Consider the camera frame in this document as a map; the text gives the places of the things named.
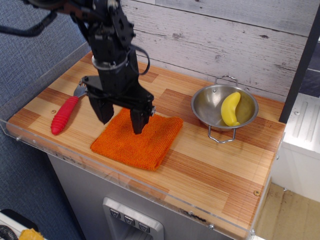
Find yellow object bottom left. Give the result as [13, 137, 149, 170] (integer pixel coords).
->
[18, 228, 45, 240]

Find white toy sink unit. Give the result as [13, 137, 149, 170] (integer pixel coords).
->
[271, 93, 320, 202]

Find grey toy fridge cabinet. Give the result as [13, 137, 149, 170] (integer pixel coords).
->
[49, 155, 228, 240]

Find silver dispenser panel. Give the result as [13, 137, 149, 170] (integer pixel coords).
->
[102, 197, 165, 240]

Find black vertical post right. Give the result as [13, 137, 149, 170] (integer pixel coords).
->
[279, 6, 320, 124]

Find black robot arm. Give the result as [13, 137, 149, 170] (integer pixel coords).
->
[26, 0, 155, 134]

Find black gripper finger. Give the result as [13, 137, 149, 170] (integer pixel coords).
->
[89, 97, 114, 124]
[130, 106, 156, 135]

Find fork with red handle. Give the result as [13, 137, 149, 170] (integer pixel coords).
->
[50, 77, 87, 135]

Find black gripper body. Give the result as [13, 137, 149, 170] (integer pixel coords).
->
[82, 62, 154, 110]

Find clear acrylic guard rail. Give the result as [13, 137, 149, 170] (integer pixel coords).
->
[4, 53, 285, 240]

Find orange cloth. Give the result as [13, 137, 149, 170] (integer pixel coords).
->
[90, 108, 184, 171]

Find steel bowl with handles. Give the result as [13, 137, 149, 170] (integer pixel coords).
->
[190, 75, 259, 144]

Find yellow toy banana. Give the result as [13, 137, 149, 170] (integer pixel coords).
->
[220, 92, 241, 127]

